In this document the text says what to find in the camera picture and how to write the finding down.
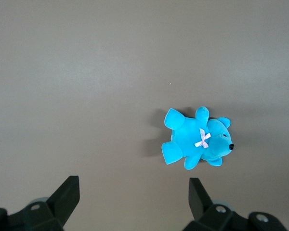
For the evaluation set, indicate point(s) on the blue teddy bear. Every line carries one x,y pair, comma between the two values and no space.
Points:
187,134

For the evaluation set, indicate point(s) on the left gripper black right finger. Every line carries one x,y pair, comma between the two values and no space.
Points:
207,216

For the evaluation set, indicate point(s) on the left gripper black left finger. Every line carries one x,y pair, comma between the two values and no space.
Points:
50,214

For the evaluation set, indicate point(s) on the brown table cover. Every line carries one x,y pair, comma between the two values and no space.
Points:
86,72

